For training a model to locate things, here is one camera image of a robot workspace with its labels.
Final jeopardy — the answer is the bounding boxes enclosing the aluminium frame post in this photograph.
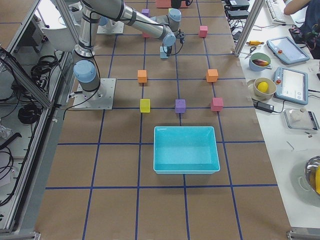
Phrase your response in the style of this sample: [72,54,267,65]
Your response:
[233,0,265,57]

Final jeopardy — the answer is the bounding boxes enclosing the pink plastic tray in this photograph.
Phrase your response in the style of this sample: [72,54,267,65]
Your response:
[155,0,192,8]

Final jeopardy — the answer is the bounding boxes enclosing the black power adapter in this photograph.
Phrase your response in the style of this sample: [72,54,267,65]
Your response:
[253,101,274,113]

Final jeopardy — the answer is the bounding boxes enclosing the light blue block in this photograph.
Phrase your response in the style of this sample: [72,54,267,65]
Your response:
[159,46,169,60]

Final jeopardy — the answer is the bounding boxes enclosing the purple block near left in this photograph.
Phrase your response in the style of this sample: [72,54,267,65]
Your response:
[141,8,150,17]

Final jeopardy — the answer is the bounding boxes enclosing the gold metal cylinder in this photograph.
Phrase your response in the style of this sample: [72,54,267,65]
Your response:
[246,40,264,46]

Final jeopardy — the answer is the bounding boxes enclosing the dark pink block near left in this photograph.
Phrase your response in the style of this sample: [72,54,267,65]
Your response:
[142,32,151,38]

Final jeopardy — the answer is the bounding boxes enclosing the orange block near right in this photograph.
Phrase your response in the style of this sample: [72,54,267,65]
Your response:
[137,69,148,84]

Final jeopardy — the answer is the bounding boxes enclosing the person at desk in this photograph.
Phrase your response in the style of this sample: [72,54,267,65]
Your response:
[283,0,320,60]

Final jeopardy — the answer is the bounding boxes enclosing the yellow foam block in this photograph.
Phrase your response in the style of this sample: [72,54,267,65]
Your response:
[139,98,151,113]

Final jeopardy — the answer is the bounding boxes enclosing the orange block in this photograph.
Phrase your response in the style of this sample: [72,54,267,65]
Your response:
[137,69,148,84]
[206,69,219,83]

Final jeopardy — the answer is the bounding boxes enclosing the teach pendant far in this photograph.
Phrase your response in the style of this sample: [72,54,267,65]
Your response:
[266,36,310,65]

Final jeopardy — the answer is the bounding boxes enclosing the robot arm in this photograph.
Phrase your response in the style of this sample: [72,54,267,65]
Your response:
[170,0,193,9]
[72,0,185,101]

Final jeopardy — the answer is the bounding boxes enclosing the kitchen scale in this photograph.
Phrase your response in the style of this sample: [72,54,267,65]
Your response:
[283,108,320,131]

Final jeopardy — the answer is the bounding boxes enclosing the bowl with lemon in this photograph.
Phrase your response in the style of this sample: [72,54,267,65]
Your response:
[247,77,277,101]

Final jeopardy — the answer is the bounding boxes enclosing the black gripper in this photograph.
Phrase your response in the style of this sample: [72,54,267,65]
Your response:
[165,46,172,56]

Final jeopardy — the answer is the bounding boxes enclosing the orange block far right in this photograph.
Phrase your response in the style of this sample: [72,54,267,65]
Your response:
[206,69,219,83]

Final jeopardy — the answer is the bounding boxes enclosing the pink block far right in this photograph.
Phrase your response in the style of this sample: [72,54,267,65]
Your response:
[210,97,224,112]

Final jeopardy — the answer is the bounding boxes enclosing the white keyboard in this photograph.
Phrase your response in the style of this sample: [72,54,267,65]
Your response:
[264,0,286,24]

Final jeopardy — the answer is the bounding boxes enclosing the black electronics box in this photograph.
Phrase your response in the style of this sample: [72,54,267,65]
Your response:
[224,0,250,20]

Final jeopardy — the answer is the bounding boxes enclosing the yellow lemon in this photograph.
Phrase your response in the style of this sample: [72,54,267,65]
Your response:
[256,81,269,93]

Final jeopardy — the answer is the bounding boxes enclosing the green bowl with eggplant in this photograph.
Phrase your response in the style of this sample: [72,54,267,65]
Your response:
[248,52,271,72]

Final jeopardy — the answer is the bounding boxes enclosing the teach pendant near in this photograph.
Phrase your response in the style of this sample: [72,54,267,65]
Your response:
[273,67,309,106]

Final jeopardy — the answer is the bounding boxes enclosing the pink block far left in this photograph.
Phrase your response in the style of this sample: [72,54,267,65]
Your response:
[198,25,208,38]

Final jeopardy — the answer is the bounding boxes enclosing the purple block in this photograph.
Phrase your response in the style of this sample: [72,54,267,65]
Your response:
[175,99,186,114]
[141,8,150,17]

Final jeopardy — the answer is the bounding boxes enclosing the teach pendant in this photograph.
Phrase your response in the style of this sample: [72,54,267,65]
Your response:
[273,67,309,106]
[266,36,310,65]

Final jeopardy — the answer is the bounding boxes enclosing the steel bowl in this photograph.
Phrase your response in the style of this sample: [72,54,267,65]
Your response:
[298,155,320,197]

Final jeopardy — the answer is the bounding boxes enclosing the cyan plastic bin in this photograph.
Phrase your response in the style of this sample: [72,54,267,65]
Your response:
[153,126,221,175]

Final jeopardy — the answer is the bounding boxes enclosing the black scissors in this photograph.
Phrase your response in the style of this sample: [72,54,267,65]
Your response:
[245,46,257,59]

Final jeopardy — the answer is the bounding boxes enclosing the purple block right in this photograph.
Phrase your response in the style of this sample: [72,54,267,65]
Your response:
[175,99,186,114]

